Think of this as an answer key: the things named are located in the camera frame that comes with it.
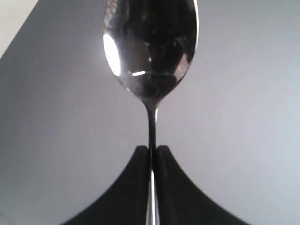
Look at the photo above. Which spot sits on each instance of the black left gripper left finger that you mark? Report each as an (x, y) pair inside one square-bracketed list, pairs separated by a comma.
[(125, 201)]

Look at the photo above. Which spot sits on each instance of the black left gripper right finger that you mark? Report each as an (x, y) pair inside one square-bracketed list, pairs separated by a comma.
[(180, 201)]

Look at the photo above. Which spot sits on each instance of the stainless steel spork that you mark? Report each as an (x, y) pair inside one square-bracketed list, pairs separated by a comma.
[(149, 46)]

